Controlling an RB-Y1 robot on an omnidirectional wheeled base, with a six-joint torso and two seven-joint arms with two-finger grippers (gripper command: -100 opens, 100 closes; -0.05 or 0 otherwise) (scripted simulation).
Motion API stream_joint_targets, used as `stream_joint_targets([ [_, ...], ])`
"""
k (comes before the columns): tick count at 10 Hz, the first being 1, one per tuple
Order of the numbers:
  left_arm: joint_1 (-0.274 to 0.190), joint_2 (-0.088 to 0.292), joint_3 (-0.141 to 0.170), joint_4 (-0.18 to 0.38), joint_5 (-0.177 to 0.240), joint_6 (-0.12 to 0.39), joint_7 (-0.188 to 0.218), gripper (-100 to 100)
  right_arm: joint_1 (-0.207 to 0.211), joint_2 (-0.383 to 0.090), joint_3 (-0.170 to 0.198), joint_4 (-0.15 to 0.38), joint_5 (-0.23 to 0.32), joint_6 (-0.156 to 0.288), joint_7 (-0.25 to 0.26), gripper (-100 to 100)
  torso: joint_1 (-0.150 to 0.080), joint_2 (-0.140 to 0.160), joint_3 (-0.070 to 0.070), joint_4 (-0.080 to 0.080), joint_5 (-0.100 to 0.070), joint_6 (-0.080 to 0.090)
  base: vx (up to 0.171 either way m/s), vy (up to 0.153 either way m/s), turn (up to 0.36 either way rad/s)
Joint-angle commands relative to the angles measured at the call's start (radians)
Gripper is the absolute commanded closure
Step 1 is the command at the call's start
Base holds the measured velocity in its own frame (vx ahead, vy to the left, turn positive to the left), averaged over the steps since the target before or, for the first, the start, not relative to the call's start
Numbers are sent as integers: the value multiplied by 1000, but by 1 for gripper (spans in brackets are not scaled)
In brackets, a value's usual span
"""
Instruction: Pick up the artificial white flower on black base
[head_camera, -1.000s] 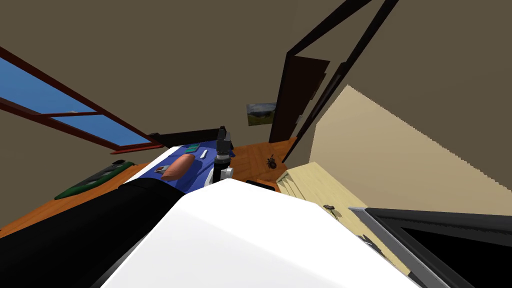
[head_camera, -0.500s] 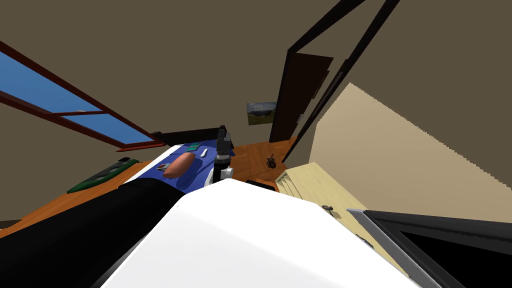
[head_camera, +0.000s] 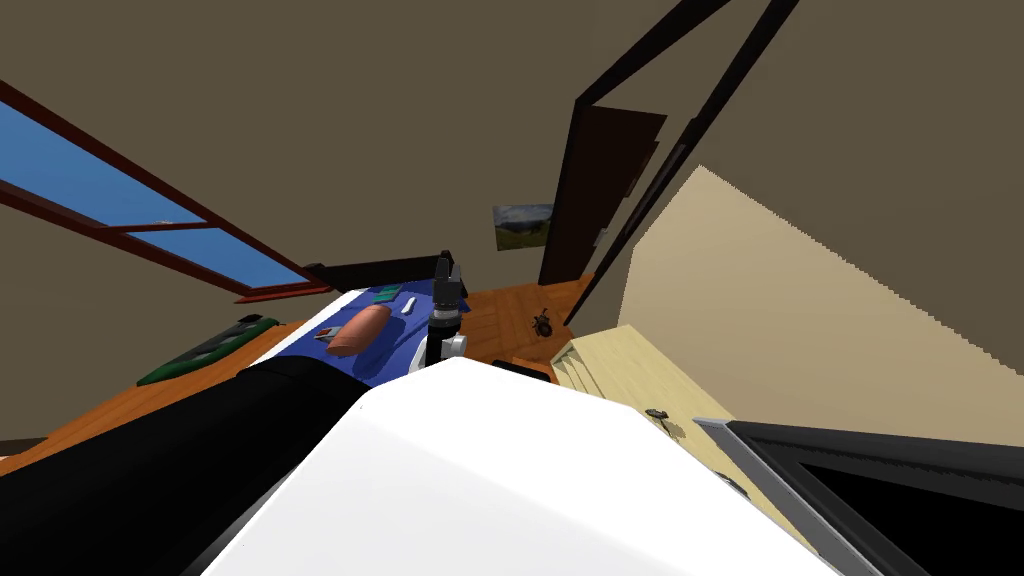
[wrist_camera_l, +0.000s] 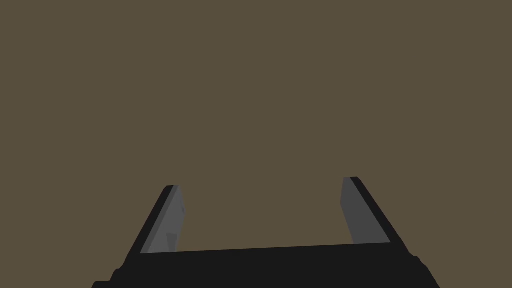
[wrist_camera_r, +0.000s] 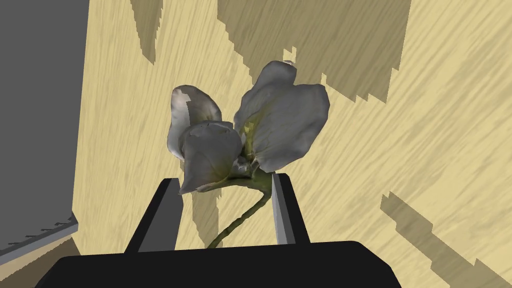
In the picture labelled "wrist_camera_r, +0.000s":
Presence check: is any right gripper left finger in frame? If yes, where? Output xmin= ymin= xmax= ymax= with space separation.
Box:
xmin=123 ymin=177 xmax=185 ymax=254

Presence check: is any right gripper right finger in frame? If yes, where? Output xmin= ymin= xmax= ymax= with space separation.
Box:
xmin=271 ymin=173 xmax=311 ymax=245

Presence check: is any white flower with green stem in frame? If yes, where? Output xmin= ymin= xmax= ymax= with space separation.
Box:
xmin=166 ymin=60 xmax=331 ymax=250

